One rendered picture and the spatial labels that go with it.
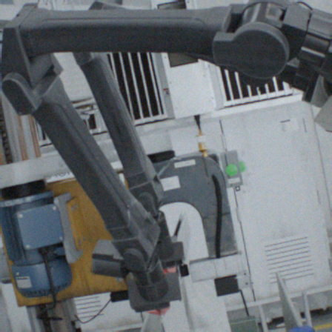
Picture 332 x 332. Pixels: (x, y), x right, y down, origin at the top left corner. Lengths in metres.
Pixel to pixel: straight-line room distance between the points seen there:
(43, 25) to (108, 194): 0.33
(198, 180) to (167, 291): 0.53
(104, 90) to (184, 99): 2.52
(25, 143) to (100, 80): 0.47
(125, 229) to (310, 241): 3.52
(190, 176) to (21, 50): 0.90
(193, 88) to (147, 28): 3.12
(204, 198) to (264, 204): 2.77
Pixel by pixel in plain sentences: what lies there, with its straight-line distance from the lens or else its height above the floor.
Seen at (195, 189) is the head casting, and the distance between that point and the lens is 1.87.
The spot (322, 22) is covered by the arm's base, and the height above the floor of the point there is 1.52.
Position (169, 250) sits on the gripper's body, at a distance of 1.69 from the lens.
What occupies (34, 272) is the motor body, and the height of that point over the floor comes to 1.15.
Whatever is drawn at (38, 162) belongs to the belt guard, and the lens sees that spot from 1.73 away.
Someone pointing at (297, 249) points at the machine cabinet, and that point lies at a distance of 4.70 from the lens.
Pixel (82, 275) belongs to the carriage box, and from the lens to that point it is 1.94.
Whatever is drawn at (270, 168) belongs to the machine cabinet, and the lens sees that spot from 4.61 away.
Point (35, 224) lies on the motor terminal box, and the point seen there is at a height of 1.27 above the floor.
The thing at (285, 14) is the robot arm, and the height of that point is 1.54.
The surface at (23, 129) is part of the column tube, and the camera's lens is 1.99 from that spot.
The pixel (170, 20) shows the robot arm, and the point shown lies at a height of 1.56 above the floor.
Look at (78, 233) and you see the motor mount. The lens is 1.81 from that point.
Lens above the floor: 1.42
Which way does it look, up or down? 3 degrees down
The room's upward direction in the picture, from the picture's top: 12 degrees counter-clockwise
